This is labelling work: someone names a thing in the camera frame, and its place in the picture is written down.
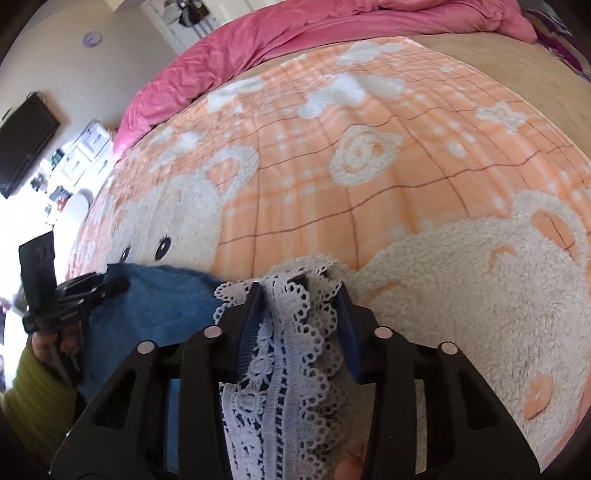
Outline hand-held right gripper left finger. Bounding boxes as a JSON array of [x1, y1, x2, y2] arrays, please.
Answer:
[[51, 281, 264, 480]]

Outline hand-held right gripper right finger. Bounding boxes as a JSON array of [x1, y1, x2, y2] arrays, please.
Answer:
[[332, 281, 541, 480]]

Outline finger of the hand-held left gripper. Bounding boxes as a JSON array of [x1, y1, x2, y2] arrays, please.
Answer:
[[55, 276, 131, 320], [65, 272, 108, 291]]

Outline blue denim pants lace trim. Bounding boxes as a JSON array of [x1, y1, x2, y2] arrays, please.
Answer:
[[76, 257, 365, 480]]

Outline person's left forearm green sleeve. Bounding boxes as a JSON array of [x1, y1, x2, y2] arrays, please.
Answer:
[[0, 345, 90, 464]]

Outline person's left hand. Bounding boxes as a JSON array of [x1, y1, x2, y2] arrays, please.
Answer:
[[27, 323, 85, 384]]

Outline person's right hand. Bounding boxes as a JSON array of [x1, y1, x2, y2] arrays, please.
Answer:
[[333, 450, 369, 480]]

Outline white round chair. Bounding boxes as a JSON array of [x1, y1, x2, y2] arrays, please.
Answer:
[[52, 193, 91, 232]]

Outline white dresser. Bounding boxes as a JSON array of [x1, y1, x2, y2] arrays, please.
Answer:
[[28, 120, 115, 217]]

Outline orange plaid bear printed blanket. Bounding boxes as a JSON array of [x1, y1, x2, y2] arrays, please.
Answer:
[[69, 37, 591, 480]]

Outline pink duvet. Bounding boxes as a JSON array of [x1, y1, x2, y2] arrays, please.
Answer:
[[113, 0, 539, 155]]

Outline white door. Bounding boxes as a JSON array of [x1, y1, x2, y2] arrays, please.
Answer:
[[142, 0, 225, 52]]

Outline purple patterned pillow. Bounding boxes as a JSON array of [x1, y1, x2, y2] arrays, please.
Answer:
[[522, 9, 591, 84]]

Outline black wall television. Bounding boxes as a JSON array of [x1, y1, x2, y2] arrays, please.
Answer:
[[0, 92, 62, 199]]

